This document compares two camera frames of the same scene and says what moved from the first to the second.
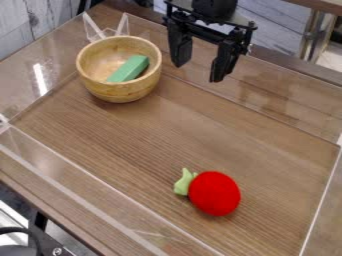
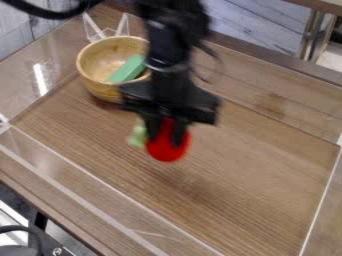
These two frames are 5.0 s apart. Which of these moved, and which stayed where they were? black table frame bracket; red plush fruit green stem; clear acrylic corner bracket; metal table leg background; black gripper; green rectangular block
Moved: red plush fruit green stem; black gripper
Stayed: black table frame bracket; green rectangular block; clear acrylic corner bracket; metal table leg background
